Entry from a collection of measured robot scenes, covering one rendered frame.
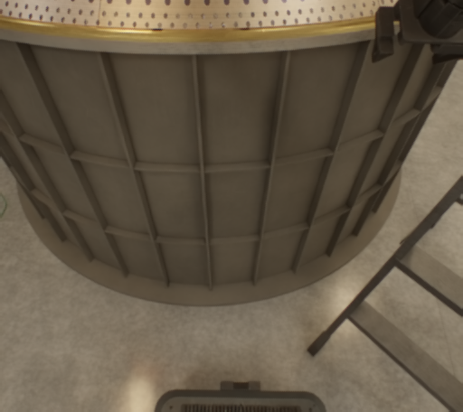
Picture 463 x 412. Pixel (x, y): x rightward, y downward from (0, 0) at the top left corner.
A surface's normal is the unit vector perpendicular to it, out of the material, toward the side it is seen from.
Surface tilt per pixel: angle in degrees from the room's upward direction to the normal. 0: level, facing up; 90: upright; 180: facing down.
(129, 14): 43
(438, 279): 0
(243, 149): 90
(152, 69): 90
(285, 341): 0
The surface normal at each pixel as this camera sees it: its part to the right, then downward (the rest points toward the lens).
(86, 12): -0.10, 0.02
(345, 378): 0.01, -0.66
